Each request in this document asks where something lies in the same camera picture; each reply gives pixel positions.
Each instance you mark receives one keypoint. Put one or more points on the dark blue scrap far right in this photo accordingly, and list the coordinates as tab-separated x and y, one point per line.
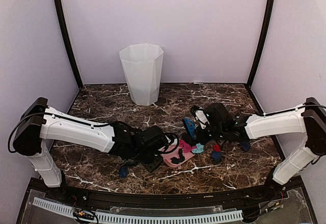
245	146

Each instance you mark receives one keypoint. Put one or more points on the dark blue scrap centre right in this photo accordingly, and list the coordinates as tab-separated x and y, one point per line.
216	156

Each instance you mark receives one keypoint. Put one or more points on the black frame post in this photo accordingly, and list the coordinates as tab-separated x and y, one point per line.
67	43
261	43

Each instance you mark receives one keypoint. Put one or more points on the pink plastic dustpan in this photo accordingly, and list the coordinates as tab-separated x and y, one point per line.
174	153

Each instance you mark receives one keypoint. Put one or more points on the teal paper scrap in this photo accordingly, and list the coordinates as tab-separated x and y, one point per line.
198	149

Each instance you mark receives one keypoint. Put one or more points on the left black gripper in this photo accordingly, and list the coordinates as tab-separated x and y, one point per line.
152	167

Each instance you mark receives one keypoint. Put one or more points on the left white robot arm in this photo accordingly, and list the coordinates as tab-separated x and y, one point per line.
41	122

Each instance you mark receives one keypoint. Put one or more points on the translucent white waste bin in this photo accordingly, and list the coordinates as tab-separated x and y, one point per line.
142	66

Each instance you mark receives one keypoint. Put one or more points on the black front table rail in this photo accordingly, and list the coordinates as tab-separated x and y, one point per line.
96	199

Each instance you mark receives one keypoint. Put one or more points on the right black frame post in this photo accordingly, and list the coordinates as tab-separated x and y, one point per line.
261	43

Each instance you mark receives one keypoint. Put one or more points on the long dark blue scrap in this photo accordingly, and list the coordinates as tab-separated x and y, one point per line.
123	172

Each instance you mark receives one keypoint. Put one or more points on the blue hand brush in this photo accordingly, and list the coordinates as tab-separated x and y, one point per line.
190	127

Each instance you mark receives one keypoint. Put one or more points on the left black frame post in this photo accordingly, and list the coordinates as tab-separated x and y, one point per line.
67	43

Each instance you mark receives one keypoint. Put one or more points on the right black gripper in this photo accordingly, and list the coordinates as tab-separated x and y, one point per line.
202	140

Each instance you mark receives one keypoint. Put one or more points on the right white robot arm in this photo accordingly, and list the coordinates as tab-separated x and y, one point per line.
306	119

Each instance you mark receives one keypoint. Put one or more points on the white slotted cable duct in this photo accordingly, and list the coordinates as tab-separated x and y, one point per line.
139	215

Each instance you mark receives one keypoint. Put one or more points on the pink paper scrap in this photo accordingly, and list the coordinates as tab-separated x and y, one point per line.
185	146

